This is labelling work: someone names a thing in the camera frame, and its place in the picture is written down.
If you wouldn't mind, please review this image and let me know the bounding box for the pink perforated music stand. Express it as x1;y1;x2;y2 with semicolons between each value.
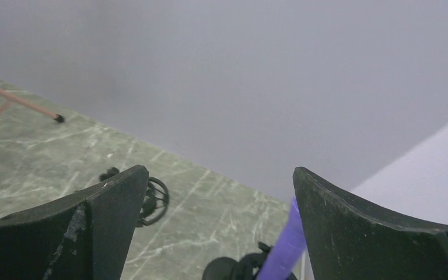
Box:
0;88;65;123

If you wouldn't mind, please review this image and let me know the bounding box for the purple microphone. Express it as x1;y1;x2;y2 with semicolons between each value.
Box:
257;198;306;280

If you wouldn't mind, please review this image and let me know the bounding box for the black tripod mic stand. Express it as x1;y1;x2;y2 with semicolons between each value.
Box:
81;165;170;234

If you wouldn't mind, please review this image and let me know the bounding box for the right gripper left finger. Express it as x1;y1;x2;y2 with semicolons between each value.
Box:
0;165;149;279

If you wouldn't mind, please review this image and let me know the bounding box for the purple mic black stand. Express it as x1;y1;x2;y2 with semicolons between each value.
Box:
202;241;296;279

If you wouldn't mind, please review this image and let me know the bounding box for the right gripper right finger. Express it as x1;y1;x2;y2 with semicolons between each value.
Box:
293;167;448;280

